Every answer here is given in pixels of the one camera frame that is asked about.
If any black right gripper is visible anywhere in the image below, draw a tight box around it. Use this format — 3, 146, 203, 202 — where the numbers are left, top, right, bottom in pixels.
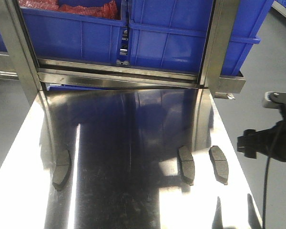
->
237, 121, 286, 162

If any stainless steel rack frame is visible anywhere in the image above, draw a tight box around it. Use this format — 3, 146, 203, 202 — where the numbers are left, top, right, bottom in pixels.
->
0, 0, 245, 104

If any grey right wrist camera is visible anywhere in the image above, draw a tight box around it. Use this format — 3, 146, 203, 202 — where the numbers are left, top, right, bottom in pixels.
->
262, 92, 286, 109

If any blue plastic crate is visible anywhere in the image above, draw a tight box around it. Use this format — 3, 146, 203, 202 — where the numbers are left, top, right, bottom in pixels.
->
21, 0, 127, 63
128, 0, 272, 75

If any blue plastic crate right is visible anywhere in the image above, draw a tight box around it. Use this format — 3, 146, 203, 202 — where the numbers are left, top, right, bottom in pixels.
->
128, 0, 272, 75

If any dark grey brake pad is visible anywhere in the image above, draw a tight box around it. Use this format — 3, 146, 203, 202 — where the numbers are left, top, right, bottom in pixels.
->
177, 146, 195, 186

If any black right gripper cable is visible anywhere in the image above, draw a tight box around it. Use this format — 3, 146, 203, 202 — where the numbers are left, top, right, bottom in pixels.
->
261, 104, 286, 229

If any blue plastic crate left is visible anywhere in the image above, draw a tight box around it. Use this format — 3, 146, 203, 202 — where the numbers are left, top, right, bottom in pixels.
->
21, 0, 127, 63

